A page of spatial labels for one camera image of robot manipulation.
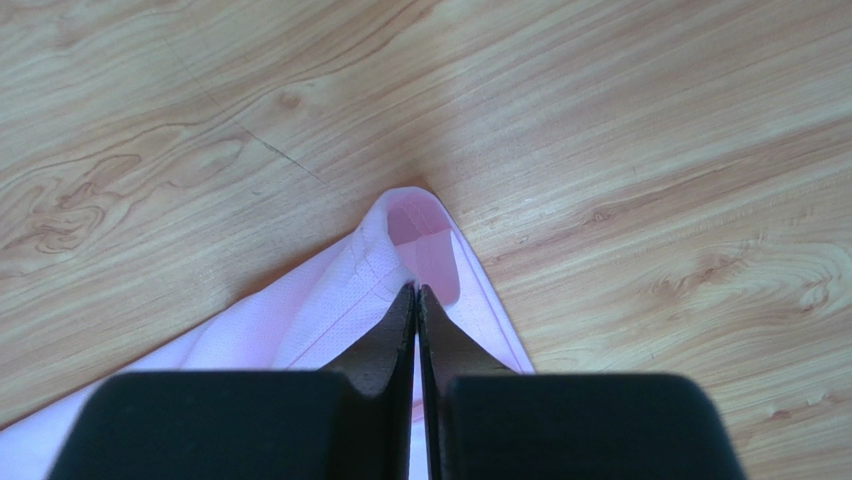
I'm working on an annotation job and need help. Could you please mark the pink t shirt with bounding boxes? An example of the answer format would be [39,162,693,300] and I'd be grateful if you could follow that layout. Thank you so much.
[1,188,532,479]

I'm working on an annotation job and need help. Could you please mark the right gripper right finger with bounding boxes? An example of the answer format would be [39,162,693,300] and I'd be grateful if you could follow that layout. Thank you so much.
[417,286,745,479]

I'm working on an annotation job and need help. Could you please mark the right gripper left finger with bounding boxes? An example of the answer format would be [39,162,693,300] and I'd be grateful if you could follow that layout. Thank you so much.
[50,285,417,479]

